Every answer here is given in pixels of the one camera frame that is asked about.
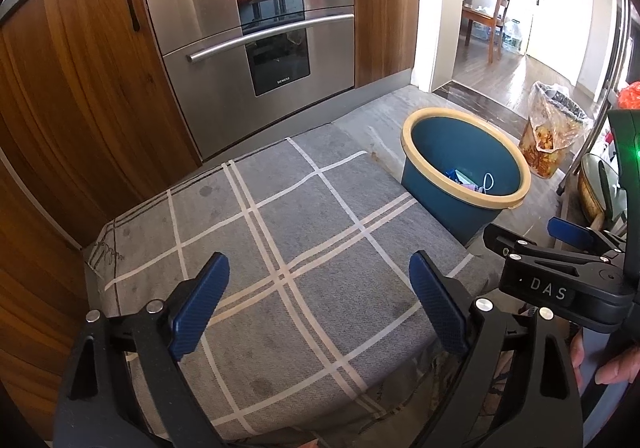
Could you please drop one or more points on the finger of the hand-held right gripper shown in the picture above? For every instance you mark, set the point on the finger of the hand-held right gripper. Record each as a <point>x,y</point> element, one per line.
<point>502,243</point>
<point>575,234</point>

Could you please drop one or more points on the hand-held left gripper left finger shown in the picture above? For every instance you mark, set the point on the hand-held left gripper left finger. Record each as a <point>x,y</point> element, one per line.
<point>197,308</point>

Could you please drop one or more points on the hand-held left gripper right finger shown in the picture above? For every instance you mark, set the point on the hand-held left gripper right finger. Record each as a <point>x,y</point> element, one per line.
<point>440,308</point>

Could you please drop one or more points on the blue face mask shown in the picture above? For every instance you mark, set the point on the blue face mask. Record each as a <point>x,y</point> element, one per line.
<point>467,181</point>

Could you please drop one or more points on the blue bin with beige rim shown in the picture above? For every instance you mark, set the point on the blue bin with beige rim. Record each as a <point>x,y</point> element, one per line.
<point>440,152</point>

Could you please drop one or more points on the person's right hand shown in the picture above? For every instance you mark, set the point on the person's right hand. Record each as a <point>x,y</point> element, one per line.
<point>615,370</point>

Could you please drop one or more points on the round wooden rimmed object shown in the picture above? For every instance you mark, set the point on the round wooden rimmed object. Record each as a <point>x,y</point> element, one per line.
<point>595,193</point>

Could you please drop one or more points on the clear plastic bag with scraps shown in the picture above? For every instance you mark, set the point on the clear plastic bag with scraps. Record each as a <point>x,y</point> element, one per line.
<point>545,147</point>

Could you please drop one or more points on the metal pole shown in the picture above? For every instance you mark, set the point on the metal pole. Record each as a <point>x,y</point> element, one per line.
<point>592,137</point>

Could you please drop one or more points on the grey checked mat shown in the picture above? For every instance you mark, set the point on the grey checked mat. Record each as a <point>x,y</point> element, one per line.
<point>300,228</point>

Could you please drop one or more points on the orange red plastic bag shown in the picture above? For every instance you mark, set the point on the orange red plastic bag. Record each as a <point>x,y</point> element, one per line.
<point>631,95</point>

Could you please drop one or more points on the corner wooden cabinet door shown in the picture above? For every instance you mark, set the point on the corner wooden cabinet door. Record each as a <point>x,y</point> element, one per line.
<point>35,303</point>

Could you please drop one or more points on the white door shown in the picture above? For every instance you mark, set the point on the white door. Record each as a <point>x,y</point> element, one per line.
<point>555,27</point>

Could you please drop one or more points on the large clear water bottle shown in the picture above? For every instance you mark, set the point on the large clear water bottle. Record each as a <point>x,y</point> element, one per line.
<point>514,35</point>

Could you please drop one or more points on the stainless steel built-in oven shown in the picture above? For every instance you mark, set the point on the stainless steel built-in oven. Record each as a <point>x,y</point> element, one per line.
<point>210,87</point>

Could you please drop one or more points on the wooden dining table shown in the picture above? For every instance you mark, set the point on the wooden dining table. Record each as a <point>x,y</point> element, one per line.
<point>477,13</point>

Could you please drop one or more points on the wooden dining chair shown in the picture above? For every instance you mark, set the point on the wooden dining chair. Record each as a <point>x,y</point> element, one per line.
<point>502,2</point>

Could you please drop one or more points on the narrow wooden cabinet door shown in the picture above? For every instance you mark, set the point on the narrow wooden cabinet door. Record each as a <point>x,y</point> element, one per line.
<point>385,17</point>

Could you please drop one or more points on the wide wooden cabinet door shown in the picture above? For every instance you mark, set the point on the wide wooden cabinet door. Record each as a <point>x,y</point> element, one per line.
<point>90,77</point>

